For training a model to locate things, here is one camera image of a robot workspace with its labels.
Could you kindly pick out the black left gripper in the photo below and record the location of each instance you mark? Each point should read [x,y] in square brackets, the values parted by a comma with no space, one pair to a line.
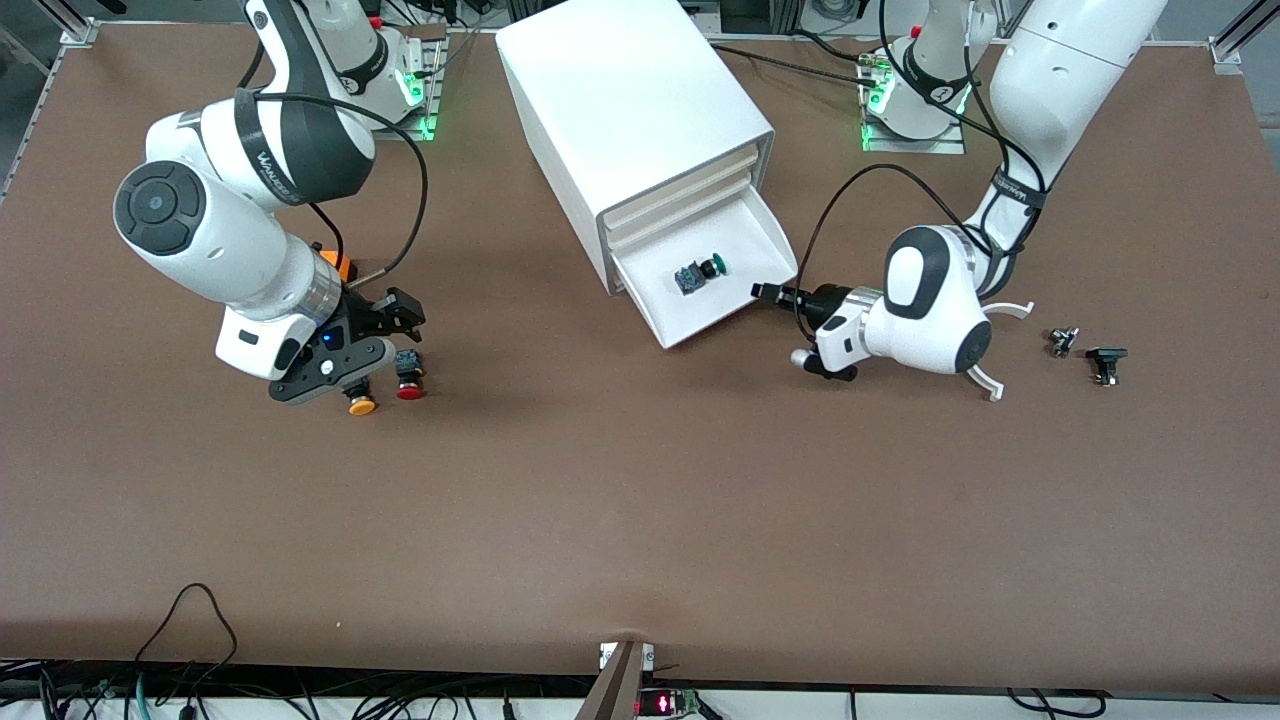
[826,299]

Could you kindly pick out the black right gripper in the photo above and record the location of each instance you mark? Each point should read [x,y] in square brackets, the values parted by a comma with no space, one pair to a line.
[366,314]

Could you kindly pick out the red LED display module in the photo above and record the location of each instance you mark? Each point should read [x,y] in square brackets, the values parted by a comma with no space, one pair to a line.
[665,703]

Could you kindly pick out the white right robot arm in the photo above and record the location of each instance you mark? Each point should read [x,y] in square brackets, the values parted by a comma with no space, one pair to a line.
[230,230]

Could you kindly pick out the black push button part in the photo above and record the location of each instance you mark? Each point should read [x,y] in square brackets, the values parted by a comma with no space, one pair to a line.
[1105,362]

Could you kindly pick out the lowest white drawer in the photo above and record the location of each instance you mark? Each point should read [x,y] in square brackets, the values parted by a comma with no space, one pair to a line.
[740,300]

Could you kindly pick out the aluminium frame profile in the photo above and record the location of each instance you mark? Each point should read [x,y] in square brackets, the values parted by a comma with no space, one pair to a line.
[70,25]
[1235,40]

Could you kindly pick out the white drawer cabinet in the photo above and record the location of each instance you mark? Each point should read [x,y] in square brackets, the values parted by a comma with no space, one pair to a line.
[620,90]

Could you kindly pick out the red push button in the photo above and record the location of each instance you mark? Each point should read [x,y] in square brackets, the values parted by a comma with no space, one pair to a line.
[409,380]

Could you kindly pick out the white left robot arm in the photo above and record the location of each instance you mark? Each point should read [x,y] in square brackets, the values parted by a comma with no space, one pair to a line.
[930,310]

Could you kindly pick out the yellow push button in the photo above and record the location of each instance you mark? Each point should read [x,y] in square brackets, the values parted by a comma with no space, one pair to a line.
[362,404]

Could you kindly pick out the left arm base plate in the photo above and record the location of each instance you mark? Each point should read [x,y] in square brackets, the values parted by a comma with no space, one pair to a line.
[950,145]

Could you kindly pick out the green push button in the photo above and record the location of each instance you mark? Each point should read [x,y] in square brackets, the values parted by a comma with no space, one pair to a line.
[700,272]

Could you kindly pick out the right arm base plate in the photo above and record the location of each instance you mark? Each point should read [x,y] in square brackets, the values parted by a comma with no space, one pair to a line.
[432,90]

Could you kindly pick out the wooden camera mount post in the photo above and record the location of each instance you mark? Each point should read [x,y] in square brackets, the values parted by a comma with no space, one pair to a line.
[615,685]

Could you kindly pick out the orange box with hole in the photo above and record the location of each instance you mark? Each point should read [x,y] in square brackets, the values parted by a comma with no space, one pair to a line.
[338,263]

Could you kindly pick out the white curved plastic arc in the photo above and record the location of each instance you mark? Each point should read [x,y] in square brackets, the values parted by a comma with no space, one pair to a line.
[1010,310]

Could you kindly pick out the small grey metal part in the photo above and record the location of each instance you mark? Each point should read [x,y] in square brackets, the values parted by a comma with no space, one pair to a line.
[1062,341]

